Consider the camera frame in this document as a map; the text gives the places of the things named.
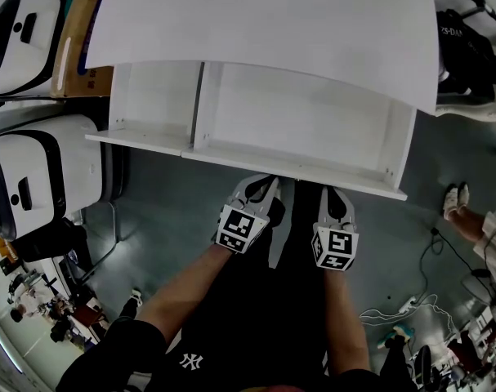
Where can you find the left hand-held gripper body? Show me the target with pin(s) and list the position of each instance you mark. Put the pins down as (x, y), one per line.
(235, 229)

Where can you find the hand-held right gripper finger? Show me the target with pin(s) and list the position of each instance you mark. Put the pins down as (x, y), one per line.
(324, 210)
(351, 215)

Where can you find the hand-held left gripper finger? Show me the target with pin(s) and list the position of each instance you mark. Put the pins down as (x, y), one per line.
(241, 190)
(270, 200)

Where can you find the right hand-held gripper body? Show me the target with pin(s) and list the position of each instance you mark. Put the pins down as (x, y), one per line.
(333, 247)

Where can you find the person's left forearm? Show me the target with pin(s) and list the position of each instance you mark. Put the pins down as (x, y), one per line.
(186, 292)

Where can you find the person's right forearm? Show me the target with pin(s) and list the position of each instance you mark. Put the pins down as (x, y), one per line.
(345, 321)

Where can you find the white desk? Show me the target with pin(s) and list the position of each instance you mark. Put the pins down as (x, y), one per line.
(251, 23)

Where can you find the person's black clothing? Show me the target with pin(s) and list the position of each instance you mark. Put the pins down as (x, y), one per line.
(239, 321)

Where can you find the white power strip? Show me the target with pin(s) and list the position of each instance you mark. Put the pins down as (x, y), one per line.
(409, 304)

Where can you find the person's left light sneaker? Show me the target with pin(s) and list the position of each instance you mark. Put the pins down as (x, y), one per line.
(136, 296)

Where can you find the white black-trimmed robot machine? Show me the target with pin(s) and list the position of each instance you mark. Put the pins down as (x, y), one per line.
(47, 178)
(23, 47)

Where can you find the cluttered work table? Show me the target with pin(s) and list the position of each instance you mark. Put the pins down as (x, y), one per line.
(55, 308)

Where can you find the brown cardboard box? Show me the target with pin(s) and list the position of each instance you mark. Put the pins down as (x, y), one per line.
(80, 35)

